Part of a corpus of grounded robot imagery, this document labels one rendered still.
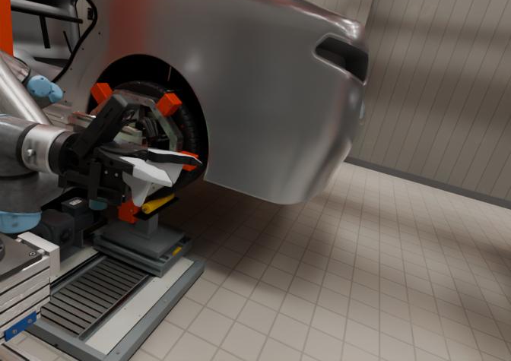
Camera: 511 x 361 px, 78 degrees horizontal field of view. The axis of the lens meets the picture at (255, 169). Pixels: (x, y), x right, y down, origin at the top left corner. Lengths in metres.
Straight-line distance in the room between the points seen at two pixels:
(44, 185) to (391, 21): 5.27
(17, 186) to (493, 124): 5.62
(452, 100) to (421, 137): 0.66
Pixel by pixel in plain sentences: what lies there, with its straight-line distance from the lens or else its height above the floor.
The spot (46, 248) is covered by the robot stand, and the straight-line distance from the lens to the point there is 1.13.
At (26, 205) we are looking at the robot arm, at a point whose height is 1.11.
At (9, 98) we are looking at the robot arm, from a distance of 0.75.
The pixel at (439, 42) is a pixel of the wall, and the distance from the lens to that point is 5.57.
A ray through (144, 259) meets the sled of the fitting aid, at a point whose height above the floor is 0.17.
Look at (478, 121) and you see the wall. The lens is 5.70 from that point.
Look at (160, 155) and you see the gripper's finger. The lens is 0.54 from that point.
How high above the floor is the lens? 1.42
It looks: 20 degrees down
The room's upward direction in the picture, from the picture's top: 12 degrees clockwise
